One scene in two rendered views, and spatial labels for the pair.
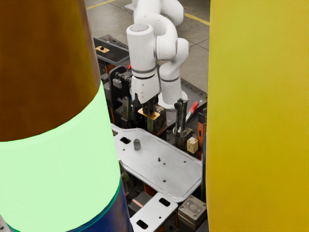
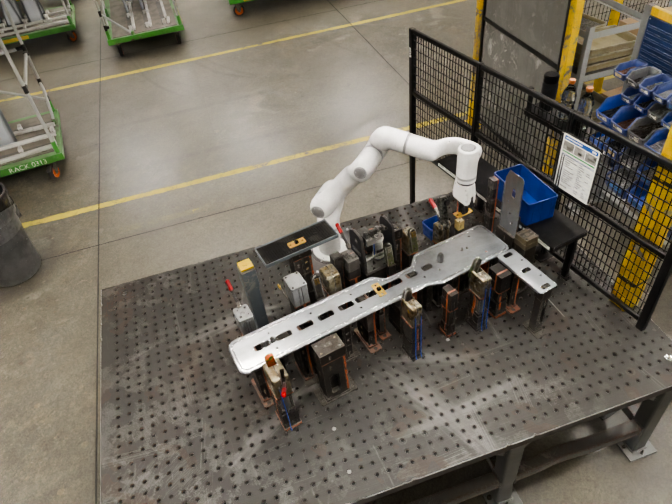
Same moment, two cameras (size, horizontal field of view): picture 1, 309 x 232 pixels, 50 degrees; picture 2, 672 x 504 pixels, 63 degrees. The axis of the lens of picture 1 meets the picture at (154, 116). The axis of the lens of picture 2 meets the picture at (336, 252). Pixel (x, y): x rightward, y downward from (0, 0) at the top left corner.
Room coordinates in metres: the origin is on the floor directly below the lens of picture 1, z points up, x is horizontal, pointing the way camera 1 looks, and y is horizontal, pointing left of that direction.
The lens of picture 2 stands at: (0.85, 1.98, 2.84)
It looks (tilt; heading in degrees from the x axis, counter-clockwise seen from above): 43 degrees down; 291
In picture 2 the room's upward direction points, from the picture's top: 7 degrees counter-clockwise
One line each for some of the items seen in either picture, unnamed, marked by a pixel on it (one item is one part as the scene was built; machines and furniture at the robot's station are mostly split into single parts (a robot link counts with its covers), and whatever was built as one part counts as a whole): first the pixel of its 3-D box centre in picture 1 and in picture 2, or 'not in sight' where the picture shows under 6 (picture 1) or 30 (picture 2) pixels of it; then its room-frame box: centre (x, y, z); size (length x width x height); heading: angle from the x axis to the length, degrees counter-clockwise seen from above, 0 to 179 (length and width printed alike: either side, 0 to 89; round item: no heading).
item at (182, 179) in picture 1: (84, 118); (376, 293); (1.31, 0.34, 1.00); 1.38 x 0.22 x 0.02; 45
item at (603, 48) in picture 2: not in sight; (560, 81); (0.46, -2.51, 0.65); 1.00 x 0.50 x 1.30; 124
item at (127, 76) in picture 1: (133, 113); (374, 263); (1.38, 0.11, 0.94); 0.18 x 0.13 x 0.49; 45
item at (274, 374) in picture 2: not in sight; (283, 394); (1.59, 0.87, 0.88); 0.15 x 0.11 x 0.36; 135
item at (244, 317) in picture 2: not in sight; (250, 338); (1.84, 0.62, 0.88); 0.11 x 0.10 x 0.36; 135
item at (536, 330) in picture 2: not in sight; (539, 308); (0.60, 0.16, 0.84); 0.11 x 0.06 x 0.29; 135
